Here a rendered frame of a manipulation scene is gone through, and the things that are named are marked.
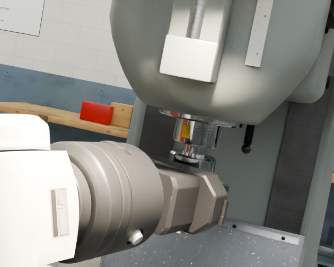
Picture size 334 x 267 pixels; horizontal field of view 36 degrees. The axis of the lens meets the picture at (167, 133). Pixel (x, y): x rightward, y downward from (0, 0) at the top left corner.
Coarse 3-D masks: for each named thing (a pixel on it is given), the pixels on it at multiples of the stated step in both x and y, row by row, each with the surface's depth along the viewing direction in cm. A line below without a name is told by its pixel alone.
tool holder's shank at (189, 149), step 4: (184, 144) 51; (184, 148) 51; (188, 148) 51; (192, 148) 50; (196, 148) 50; (200, 148) 50; (204, 148) 51; (184, 152) 51; (188, 152) 51; (192, 152) 50; (196, 152) 50; (200, 152) 51; (204, 152) 51
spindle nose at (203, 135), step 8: (176, 120) 51; (184, 120) 49; (176, 128) 50; (192, 128) 49; (200, 128) 49; (208, 128) 49; (216, 128) 50; (176, 136) 50; (192, 136) 49; (200, 136) 49; (208, 136) 49; (216, 136) 50; (192, 144) 49; (200, 144) 49; (208, 144) 49; (216, 144) 50
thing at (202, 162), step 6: (174, 150) 51; (180, 150) 52; (174, 156) 50; (180, 156) 50; (186, 156) 49; (192, 156) 50; (198, 156) 50; (204, 156) 51; (210, 156) 52; (180, 162) 50; (186, 162) 49; (192, 162) 49; (198, 162) 49; (204, 162) 50; (210, 162) 50; (204, 168) 50; (210, 168) 50
